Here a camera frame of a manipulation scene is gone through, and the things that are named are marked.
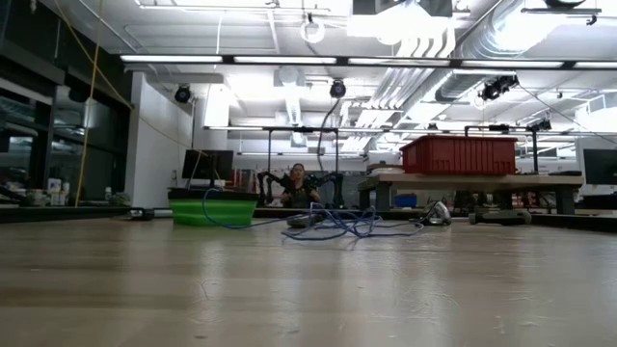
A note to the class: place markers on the grey oblong device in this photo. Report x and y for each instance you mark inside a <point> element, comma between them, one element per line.
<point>301,222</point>

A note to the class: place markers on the black background robot arm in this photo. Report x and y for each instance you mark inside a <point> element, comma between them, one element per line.
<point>265,180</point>
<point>335,180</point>

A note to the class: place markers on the person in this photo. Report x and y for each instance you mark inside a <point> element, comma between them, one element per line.
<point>299,193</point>

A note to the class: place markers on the black desk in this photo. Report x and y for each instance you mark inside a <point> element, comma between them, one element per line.
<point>241,195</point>

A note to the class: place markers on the grey flat stack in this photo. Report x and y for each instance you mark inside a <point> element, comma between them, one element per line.
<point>383,169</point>

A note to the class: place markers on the black ceiling spot lamp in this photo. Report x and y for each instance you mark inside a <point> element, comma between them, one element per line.
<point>183,94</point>
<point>337,89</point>
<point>496,88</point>

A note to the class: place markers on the green plastic bin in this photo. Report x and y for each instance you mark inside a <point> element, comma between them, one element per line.
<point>226,214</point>

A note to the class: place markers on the blue box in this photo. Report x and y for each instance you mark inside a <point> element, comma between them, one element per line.
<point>406,200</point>

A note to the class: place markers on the black computer monitor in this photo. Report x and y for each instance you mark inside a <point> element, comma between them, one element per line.
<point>207,165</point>
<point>602,166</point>

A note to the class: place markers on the silver and black device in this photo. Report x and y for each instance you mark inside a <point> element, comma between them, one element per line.
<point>439,212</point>

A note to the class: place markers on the red plastic crate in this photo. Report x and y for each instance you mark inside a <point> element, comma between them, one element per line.
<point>458,156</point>

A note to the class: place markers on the round white ceiling lamp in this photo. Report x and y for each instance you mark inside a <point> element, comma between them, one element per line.
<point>312,21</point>

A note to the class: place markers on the silver rod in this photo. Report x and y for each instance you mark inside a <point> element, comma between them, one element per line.
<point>144,214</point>

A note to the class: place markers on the wooden workbench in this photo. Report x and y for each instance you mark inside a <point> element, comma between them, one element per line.
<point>482,181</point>

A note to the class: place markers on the long ceiling light strip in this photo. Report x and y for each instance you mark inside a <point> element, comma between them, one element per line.
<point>169,59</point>

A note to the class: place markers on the dark grey bar object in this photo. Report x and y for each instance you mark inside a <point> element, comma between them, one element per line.
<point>501,217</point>

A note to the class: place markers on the small clear bottle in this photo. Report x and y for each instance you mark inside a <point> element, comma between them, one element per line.
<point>108,195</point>

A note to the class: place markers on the white bottle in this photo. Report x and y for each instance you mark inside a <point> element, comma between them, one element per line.
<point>65,195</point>
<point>54,193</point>

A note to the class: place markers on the black ceiling track fixture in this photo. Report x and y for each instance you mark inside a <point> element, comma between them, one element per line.
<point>561,9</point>

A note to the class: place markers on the black station frame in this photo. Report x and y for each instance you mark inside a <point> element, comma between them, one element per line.
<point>301,129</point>
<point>535,149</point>

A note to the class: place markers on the silver ventilation duct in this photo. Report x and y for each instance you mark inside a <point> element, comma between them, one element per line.
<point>482,43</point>

